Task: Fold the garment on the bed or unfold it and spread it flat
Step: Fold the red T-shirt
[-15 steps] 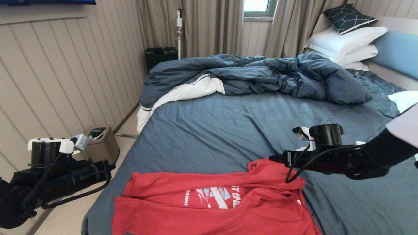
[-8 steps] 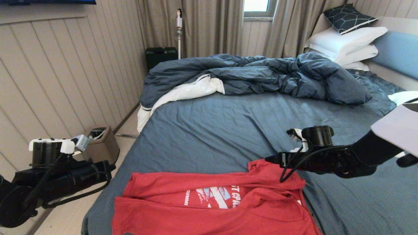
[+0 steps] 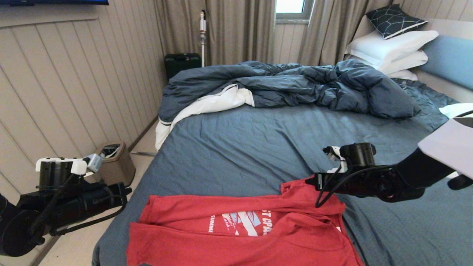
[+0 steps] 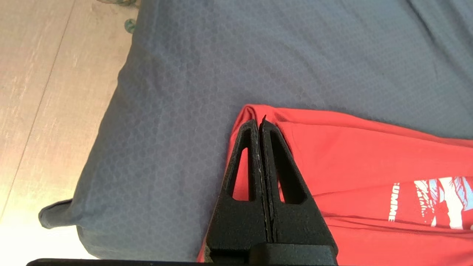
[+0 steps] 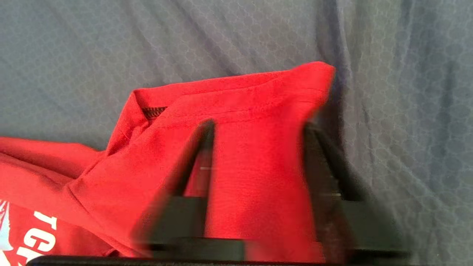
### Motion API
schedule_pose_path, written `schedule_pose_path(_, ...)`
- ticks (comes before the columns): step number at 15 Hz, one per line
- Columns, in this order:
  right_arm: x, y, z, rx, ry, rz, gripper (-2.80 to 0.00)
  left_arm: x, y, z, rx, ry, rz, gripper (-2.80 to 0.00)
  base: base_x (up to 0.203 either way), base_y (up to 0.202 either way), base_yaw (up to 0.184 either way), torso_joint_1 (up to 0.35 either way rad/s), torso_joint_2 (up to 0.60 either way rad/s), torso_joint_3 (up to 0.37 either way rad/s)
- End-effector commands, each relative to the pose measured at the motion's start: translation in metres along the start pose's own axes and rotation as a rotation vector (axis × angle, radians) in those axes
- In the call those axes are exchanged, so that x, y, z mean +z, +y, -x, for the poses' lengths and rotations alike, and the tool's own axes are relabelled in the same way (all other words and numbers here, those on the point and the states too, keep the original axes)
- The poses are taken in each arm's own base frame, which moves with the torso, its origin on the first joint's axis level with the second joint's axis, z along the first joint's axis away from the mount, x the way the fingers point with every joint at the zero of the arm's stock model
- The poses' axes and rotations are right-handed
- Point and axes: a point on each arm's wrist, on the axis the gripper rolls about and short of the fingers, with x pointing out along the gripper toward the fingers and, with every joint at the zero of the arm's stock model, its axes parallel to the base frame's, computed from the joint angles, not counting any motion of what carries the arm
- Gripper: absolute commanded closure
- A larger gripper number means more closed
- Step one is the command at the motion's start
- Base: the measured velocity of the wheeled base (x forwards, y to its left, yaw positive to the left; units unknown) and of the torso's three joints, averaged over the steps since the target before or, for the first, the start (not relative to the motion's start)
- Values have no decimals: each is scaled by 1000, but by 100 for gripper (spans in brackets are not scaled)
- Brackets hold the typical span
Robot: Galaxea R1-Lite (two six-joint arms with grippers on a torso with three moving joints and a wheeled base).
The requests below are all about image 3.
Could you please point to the dark blue crumpled duvet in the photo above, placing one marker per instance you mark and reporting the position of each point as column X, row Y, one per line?
column 295, row 85

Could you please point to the window with grey frame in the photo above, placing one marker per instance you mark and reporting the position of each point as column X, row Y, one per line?
column 292, row 7

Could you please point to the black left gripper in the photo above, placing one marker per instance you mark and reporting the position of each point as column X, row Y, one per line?
column 99, row 201

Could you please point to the bed with blue sheet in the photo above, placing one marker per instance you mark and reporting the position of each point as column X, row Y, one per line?
column 258, row 147

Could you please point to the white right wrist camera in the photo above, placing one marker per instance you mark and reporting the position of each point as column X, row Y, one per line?
column 336, row 155

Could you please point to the black suitcase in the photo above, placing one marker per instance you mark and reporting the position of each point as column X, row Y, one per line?
column 181, row 64

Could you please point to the white stick vacuum cleaner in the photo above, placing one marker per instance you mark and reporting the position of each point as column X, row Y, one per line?
column 203, row 32

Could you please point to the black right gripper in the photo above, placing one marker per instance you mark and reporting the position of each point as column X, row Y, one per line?
column 332, row 184

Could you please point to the wall-mounted television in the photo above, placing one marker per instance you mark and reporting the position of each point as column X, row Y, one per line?
column 55, row 2

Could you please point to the blue headboard cushion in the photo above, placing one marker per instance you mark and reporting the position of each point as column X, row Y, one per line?
column 451, row 58

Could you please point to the large white pillow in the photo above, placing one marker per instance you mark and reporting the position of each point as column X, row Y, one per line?
column 385, row 47

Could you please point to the black plastic bin liner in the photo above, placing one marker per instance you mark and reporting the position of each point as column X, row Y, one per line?
column 110, row 150

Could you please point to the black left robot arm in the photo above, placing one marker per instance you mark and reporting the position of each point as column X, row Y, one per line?
column 37, row 210

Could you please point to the red printed t-shirt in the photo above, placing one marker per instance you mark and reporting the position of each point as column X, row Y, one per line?
column 184, row 218

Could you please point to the white blanket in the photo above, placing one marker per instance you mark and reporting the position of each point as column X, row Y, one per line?
column 221, row 101

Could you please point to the taupe trash bin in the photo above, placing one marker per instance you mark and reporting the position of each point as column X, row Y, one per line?
column 120, row 170

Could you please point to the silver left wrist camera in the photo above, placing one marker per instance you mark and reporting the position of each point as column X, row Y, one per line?
column 94, row 163

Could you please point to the dark geometric patterned cushion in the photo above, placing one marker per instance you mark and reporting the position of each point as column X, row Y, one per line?
column 392, row 21

